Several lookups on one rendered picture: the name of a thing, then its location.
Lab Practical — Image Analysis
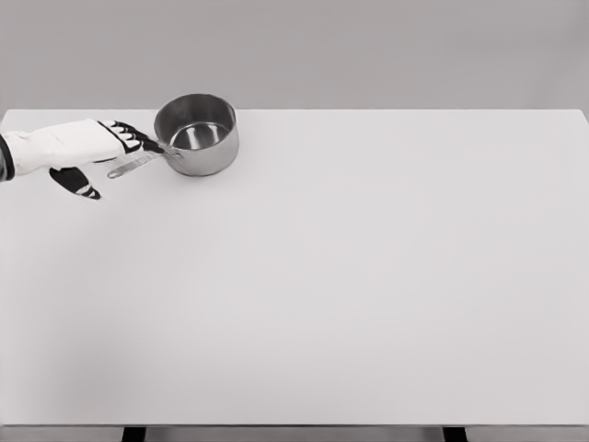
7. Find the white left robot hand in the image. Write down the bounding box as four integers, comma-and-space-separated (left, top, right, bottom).
47, 118, 165, 201

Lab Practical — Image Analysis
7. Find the steel saucepan with long handle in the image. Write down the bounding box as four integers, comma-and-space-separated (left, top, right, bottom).
106, 93, 241, 180

